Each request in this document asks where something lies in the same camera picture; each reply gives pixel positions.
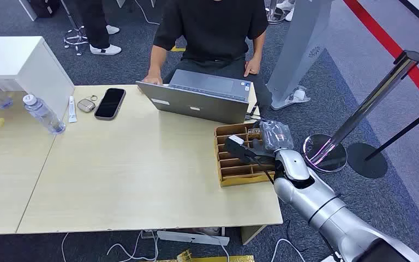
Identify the person's left hand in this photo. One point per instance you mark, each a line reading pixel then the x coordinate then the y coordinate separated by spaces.
pixel 253 67

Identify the person's right hand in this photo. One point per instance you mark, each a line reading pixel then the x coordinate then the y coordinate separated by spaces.
pixel 153 79

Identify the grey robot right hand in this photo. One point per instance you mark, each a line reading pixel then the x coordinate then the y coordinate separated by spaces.
pixel 276 135

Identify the person's right forearm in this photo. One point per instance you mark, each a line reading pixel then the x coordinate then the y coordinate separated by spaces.
pixel 157 61

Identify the person's left forearm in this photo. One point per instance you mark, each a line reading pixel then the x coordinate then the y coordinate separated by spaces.
pixel 259 47

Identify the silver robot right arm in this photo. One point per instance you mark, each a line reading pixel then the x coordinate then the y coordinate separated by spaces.
pixel 325 206

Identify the cardboard divider card box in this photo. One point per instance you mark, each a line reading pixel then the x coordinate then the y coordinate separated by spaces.
pixel 233 170

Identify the seated person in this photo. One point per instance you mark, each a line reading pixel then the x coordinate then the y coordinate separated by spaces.
pixel 213 29

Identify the person's white shoes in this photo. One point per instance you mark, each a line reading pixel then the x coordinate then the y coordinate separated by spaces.
pixel 285 6

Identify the standing person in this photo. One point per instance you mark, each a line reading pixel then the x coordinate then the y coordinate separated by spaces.
pixel 95 25

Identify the grey laptop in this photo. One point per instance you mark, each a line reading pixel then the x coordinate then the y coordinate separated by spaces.
pixel 195 101

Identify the black smartphone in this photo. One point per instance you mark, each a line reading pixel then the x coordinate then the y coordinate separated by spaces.
pixel 110 103

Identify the chrome chair base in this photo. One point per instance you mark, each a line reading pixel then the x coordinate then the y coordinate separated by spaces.
pixel 272 16

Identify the small white tube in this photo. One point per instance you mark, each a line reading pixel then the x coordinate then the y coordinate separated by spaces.
pixel 72 110

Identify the chrome stool base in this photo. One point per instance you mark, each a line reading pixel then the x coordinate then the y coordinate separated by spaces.
pixel 75 38

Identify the black stanchion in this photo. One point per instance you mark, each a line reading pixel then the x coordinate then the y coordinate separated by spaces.
pixel 366 161

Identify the chrome stanchion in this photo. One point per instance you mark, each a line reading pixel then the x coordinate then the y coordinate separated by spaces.
pixel 368 101

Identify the wooden table leg panel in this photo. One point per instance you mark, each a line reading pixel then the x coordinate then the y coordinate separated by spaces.
pixel 251 233

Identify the clear plastic water bottle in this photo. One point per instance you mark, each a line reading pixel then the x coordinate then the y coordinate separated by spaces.
pixel 43 114

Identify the black bag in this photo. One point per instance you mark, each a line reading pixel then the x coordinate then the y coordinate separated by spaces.
pixel 43 7

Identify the white power strip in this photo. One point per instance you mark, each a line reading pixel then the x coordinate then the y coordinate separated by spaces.
pixel 193 238

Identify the white cabinet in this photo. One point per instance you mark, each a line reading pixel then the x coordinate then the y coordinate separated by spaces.
pixel 21 65

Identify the white floor socket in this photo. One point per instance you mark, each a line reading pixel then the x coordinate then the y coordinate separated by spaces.
pixel 328 259

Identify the red barrier belt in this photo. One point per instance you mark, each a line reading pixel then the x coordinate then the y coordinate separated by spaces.
pixel 390 45

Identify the gold foil packaging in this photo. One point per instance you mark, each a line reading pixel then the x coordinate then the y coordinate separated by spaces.
pixel 209 259

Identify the black wrist camera with pale box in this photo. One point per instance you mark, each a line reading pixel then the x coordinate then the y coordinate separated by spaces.
pixel 239 147

